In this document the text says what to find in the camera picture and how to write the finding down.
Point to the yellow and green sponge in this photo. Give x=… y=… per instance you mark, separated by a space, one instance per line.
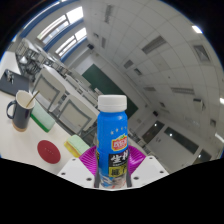
x=77 y=145

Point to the flat round red coaster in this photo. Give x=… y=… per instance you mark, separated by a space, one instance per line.
x=49 y=151

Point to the blue drink bottle white cap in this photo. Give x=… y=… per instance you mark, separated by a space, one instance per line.
x=112 y=133

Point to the classroom windows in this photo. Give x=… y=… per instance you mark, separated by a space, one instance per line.
x=75 y=15

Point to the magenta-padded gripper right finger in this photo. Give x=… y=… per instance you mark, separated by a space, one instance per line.
x=148 y=170

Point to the classroom chairs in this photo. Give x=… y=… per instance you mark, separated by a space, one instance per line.
x=76 y=115

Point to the dark interior wall window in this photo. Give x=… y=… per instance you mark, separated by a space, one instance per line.
x=181 y=140

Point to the dark classroom door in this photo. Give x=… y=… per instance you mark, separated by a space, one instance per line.
x=152 y=131

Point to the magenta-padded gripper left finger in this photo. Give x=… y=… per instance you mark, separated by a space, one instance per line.
x=75 y=171

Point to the bunch of keys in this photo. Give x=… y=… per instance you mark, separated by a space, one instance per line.
x=10 y=77

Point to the dark blue mug cork base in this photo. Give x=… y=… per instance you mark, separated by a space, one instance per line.
x=20 y=116

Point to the classroom desks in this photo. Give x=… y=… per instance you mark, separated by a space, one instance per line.
x=63 y=80

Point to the ceiling lights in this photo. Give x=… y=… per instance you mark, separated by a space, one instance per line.
x=196 y=29

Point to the wooden stirrer stick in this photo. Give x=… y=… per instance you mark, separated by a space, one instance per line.
x=33 y=98

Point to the blue window curtains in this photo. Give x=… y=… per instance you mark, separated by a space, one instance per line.
x=71 y=30

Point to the dark flat laptop sleeve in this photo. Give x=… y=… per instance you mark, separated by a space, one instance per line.
x=13 y=86

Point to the green chalkboard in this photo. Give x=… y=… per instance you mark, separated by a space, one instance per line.
x=100 y=80

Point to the black wall speaker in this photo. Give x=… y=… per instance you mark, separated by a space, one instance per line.
x=90 y=46
x=155 y=113

